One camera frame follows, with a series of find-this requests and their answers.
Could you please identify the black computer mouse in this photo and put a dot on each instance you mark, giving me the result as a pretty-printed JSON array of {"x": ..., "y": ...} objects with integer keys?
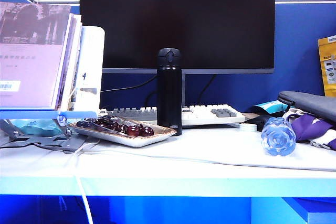
[{"x": 258, "y": 123}]

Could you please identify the clear mineral water bottle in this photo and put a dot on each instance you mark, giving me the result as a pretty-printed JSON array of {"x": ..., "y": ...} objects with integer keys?
[{"x": 278, "y": 138}]

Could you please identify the grey laptop sleeve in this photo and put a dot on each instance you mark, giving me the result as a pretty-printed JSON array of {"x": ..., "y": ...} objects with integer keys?
[{"x": 312, "y": 103}]

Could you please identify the white and grey keyboard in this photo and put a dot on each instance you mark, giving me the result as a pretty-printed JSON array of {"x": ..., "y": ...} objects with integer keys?
[{"x": 207, "y": 111}]

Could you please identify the teal and white packet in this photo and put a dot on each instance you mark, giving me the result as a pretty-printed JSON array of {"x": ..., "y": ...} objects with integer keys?
[{"x": 270, "y": 106}]

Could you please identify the white tape roll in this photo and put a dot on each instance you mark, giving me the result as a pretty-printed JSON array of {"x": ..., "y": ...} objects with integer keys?
[{"x": 248, "y": 127}]

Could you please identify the silver tray with woven rim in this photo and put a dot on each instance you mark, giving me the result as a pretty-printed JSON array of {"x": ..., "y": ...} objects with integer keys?
[{"x": 141, "y": 141}]

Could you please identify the light grey desk mat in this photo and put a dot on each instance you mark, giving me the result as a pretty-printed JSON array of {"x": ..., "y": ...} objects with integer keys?
[{"x": 210, "y": 148}]

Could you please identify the yellow package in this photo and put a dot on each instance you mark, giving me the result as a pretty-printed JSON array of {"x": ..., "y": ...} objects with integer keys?
[{"x": 328, "y": 66}]

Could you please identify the purple cover book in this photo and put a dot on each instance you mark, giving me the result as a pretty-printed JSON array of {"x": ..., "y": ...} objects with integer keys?
[{"x": 29, "y": 64}]

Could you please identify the white binder folder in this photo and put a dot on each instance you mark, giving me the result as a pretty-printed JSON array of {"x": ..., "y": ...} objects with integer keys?
[{"x": 90, "y": 58}]

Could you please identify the thin white-edged book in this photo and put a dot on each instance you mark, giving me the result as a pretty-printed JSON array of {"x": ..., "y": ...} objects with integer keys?
[{"x": 71, "y": 64}]

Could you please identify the black thermos flask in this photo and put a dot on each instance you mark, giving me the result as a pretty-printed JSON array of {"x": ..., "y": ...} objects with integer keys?
[{"x": 169, "y": 98}]

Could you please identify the black computer monitor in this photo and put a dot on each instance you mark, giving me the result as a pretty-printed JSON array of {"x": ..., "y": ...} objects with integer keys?
[{"x": 178, "y": 19}]

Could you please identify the blue and metal book stand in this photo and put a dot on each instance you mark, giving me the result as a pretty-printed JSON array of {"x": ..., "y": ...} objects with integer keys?
[{"x": 39, "y": 114}]

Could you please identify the dark red cherry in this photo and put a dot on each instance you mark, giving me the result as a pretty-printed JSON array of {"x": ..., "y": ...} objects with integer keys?
[
  {"x": 101, "y": 121},
  {"x": 133, "y": 131},
  {"x": 147, "y": 131},
  {"x": 123, "y": 128},
  {"x": 113, "y": 125}
]

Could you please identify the purple and white cloth bag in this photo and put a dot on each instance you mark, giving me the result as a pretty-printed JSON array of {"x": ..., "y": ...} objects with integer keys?
[{"x": 309, "y": 127}]

